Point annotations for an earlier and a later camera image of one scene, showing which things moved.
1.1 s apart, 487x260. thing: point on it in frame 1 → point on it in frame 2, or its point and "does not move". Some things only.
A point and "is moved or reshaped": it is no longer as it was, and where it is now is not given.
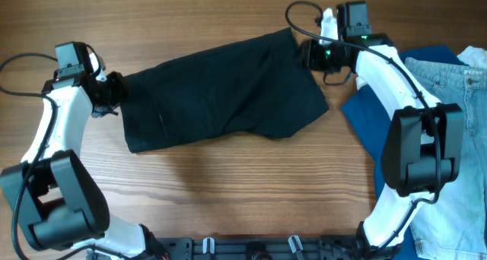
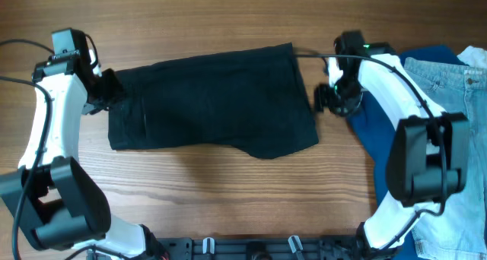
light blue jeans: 452,225 does not move
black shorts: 256,87 is moved or reshaped
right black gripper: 309,55 → 322,96
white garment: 474,57 does not move
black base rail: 335,248 does not move
